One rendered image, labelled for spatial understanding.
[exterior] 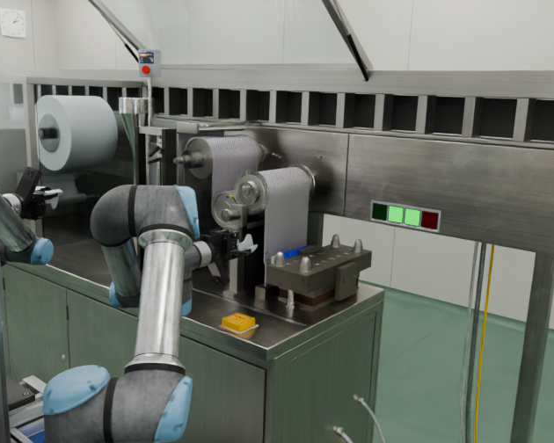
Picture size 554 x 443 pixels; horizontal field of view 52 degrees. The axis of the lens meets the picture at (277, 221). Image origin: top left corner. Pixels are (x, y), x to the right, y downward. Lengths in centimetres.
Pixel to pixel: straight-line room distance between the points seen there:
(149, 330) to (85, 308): 111
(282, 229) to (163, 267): 81
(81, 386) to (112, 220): 36
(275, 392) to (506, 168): 93
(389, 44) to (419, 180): 278
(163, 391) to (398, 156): 116
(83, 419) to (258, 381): 67
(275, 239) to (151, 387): 93
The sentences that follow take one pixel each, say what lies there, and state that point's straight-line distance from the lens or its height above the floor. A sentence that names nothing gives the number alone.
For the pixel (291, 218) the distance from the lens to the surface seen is 196.
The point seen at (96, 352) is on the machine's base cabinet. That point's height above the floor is 61.
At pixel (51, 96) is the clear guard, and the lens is 253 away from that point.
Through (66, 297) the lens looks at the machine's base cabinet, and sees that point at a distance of 235.
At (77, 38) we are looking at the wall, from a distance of 747.
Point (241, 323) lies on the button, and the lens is 166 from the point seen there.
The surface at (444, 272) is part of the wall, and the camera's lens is 453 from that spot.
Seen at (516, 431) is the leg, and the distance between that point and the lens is 222.
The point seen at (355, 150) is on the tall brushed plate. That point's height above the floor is 138.
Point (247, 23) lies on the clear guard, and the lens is 212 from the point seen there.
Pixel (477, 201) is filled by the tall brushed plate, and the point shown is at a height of 127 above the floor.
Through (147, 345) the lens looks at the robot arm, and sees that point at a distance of 114.
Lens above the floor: 157
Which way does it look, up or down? 13 degrees down
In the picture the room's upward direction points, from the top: 2 degrees clockwise
